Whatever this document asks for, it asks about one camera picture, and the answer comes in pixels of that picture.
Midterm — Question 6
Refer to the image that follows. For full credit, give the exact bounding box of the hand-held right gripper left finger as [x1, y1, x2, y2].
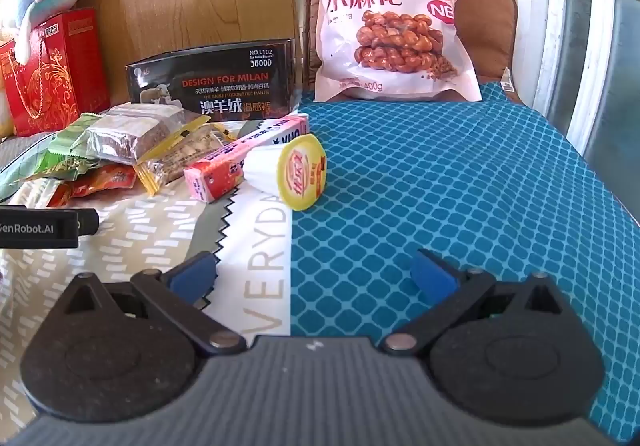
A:
[52, 251, 248, 357]

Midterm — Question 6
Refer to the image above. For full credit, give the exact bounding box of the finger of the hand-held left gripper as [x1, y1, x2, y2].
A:
[75, 209, 99, 235]

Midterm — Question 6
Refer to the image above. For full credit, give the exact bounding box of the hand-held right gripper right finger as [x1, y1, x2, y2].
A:
[382, 249, 583, 357]

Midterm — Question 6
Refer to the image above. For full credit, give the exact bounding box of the light green leaf-print packet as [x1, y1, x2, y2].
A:
[42, 112, 101, 177]

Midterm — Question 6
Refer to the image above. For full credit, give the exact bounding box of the yellow-edged peanut bar packet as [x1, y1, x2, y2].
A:
[135, 123, 238, 197]

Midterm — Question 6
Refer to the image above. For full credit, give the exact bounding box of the white jelly cup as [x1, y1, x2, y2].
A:
[242, 133, 328, 210]

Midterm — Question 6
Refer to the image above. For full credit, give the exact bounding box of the red snack packet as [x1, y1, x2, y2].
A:
[47, 162, 138, 207]

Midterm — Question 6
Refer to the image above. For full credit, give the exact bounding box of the beige printed blanket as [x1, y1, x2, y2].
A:
[0, 111, 296, 427]

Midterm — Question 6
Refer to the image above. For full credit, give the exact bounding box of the blue patterned mat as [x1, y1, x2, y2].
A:
[287, 81, 640, 419]

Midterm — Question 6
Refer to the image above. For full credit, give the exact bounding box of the clear packet of brown cake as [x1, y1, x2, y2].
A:
[85, 105, 201, 164]

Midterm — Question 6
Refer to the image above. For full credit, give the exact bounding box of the long pink box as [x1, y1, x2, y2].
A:
[184, 113, 310, 203]

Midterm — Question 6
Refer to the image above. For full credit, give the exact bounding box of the red gift bag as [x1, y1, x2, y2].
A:
[0, 8, 112, 137]

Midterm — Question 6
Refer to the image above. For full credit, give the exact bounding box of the black printed box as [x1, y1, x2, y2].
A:
[125, 38, 299, 124]

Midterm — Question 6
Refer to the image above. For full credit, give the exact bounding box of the large pink snack bag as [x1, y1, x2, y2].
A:
[301, 0, 484, 102]

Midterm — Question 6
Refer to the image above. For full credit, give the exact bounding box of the brown chair cushion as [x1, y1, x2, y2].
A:
[298, 0, 526, 106]

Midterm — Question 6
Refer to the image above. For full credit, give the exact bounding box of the white-framed glass door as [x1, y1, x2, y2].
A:
[515, 0, 640, 227]

